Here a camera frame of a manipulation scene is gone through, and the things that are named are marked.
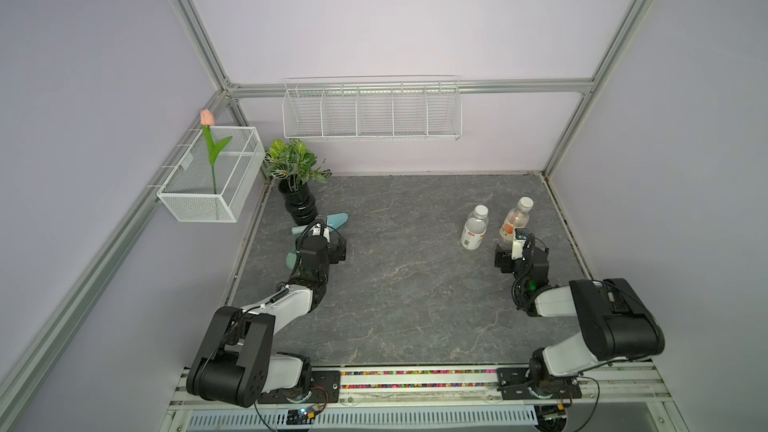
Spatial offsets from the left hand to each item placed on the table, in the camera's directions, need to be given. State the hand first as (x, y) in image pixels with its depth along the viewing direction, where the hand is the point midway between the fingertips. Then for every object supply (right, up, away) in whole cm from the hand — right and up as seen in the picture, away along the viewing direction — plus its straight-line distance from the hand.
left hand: (324, 236), depth 90 cm
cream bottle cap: (+60, +10, -3) cm, 61 cm away
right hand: (+59, -3, +4) cm, 60 cm away
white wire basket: (-26, +13, -22) cm, 36 cm away
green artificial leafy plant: (-11, +23, +3) cm, 26 cm away
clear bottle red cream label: (+62, +5, +8) cm, 63 cm away
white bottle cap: (+47, +8, -3) cm, 48 cm away
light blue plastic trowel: (-1, +3, +16) cm, 16 cm away
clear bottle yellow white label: (+47, +2, +1) cm, 47 cm away
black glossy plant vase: (-10, +11, +9) cm, 17 cm away
